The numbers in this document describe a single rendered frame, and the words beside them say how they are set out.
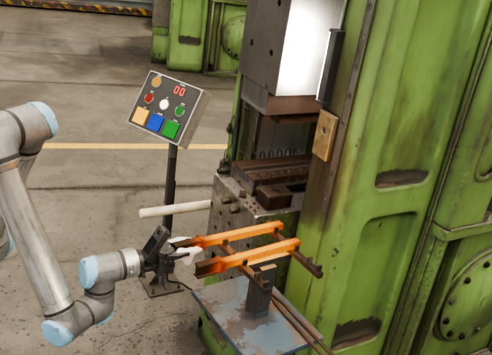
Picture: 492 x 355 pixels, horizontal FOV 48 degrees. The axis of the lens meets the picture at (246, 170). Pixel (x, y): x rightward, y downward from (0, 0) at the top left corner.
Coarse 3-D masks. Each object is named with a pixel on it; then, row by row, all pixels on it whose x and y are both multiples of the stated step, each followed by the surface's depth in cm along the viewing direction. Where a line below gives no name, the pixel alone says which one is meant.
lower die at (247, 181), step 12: (288, 156) 251; (300, 156) 253; (312, 156) 252; (240, 168) 231; (288, 168) 234; (300, 168) 237; (240, 180) 232; (252, 180) 223; (264, 180) 224; (276, 180) 227; (300, 180) 234; (252, 192) 224
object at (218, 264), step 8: (288, 240) 187; (296, 240) 188; (256, 248) 180; (264, 248) 180; (272, 248) 181; (280, 248) 183; (288, 248) 185; (216, 256) 172; (232, 256) 174; (240, 256) 174; (248, 256) 175; (256, 256) 177; (264, 256) 180; (200, 264) 166; (208, 264) 166; (216, 264) 169; (224, 264) 169; (232, 264) 172; (200, 272) 167; (208, 272) 169; (216, 272) 170
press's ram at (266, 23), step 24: (264, 0) 201; (288, 0) 188; (312, 0) 191; (336, 0) 195; (264, 24) 203; (288, 24) 190; (312, 24) 195; (336, 24) 200; (264, 48) 205; (288, 48) 195; (312, 48) 200; (264, 72) 206; (288, 72) 200; (312, 72) 205
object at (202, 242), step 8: (264, 224) 194; (272, 224) 195; (280, 224) 196; (224, 232) 186; (232, 232) 187; (240, 232) 187; (248, 232) 188; (256, 232) 190; (264, 232) 193; (184, 240) 178; (192, 240) 178; (200, 240) 179; (208, 240) 180; (216, 240) 182; (232, 240) 186; (176, 248) 175
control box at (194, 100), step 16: (160, 80) 262; (176, 80) 258; (144, 96) 264; (160, 96) 260; (176, 96) 256; (192, 96) 252; (208, 96) 254; (160, 112) 258; (192, 112) 250; (144, 128) 260; (160, 128) 256; (192, 128) 253; (176, 144) 250
